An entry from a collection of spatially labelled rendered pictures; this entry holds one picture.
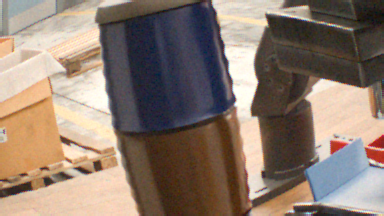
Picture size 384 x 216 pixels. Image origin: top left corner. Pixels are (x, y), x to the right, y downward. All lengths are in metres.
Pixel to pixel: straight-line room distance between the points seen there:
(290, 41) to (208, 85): 0.26
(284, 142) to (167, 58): 0.71
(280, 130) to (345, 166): 0.30
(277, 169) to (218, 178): 0.71
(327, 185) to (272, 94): 0.30
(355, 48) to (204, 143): 0.21
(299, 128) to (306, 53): 0.45
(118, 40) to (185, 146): 0.04
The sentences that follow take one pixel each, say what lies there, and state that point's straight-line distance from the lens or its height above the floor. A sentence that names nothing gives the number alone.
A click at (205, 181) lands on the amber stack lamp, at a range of 0.32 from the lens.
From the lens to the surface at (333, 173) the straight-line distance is 0.71.
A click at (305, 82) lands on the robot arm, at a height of 1.01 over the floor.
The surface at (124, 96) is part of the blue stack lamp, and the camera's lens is 0.31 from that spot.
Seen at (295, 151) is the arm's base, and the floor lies 0.94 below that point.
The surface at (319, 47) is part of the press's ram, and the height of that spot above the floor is 1.12.
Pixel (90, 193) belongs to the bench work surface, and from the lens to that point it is 1.13.
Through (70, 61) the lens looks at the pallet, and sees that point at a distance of 6.81.
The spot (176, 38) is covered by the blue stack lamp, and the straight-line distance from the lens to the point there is 0.31.
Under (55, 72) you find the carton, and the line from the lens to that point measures 4.11.
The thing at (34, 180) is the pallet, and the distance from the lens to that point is 4.15.
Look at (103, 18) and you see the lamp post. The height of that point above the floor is 1.19.
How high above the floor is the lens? 1.23
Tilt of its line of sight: 13 degrees down
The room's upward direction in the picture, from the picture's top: 11 degrees counter-clockwise
